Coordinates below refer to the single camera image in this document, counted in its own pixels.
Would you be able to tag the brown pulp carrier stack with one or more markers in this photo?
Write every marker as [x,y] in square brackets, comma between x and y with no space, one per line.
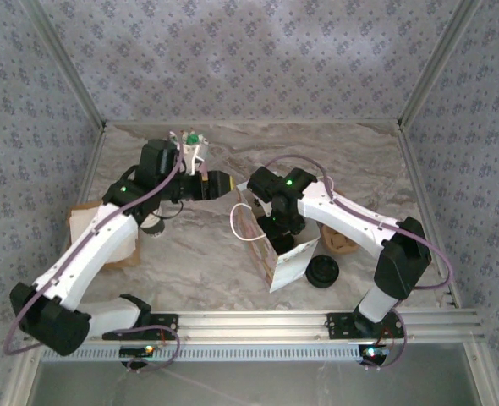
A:
[338,245]

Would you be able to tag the stack of paper cups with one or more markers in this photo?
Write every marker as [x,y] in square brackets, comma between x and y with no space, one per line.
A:
[152,223]

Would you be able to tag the right controller board with LED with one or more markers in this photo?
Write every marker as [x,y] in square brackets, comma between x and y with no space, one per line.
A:
[376,352]

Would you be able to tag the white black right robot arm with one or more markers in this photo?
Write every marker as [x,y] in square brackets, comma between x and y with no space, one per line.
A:
[351,215]

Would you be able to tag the left controller board with LED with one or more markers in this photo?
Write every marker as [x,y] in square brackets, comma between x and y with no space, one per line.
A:
[137,350]

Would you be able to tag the white paper gift bag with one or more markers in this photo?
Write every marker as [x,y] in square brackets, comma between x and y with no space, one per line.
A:
[289,270]

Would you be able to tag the brown cardboard tray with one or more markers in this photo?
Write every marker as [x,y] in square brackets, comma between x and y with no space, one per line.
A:
[124,265]

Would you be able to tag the stack of black lids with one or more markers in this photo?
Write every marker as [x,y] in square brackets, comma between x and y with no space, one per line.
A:
[323,272]

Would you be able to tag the aluminium frame post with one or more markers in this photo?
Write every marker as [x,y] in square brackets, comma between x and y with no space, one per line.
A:
[69,63]
[435,63]

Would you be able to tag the green white sugar stick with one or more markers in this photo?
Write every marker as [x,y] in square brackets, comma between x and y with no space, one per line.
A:
[193,138]
[184,137]
[173,137]
[204,143]

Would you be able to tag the controller board with led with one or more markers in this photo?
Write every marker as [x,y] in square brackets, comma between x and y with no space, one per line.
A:
[137,350]
[376,352]

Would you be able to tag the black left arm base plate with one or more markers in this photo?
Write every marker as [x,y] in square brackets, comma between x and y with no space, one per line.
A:
[167,327]

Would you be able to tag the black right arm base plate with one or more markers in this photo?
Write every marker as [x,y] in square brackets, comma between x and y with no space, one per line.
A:
[338,325]

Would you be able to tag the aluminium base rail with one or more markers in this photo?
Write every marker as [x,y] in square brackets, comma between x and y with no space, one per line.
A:
[253,325]

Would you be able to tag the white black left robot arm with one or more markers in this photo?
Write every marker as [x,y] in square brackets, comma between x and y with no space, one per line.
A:
[93,249]

